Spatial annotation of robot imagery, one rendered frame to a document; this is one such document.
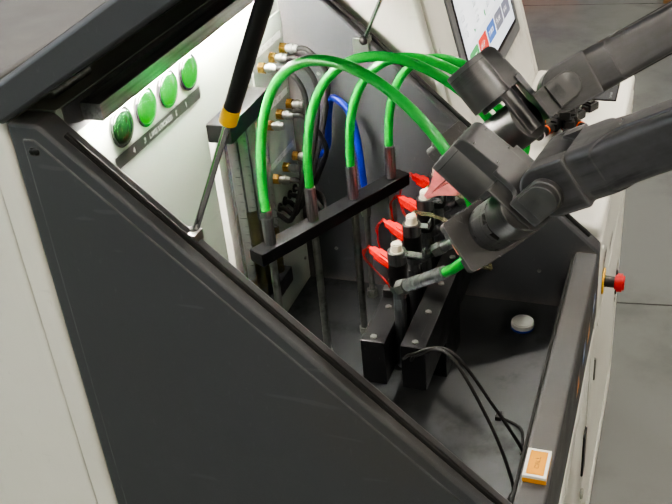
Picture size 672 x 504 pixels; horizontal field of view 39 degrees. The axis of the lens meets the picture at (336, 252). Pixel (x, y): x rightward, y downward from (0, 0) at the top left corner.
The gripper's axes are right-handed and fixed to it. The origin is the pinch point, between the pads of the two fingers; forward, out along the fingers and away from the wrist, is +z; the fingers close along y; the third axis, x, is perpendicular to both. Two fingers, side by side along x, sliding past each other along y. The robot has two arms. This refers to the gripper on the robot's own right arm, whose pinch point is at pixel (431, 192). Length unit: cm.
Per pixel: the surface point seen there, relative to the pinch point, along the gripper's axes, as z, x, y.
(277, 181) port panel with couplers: 33.8, -10.1, 17.2
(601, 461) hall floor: 86, -82, -86
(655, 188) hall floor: 112, -231, -61
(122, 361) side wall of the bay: 19.5, 41.5, 8.5
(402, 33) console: 9.4, -30.5, 22.4
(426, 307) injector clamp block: 19.4, -4.3, -13.8
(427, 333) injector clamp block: 16.9, 1.4, -16.2
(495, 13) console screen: 20, -73, 18
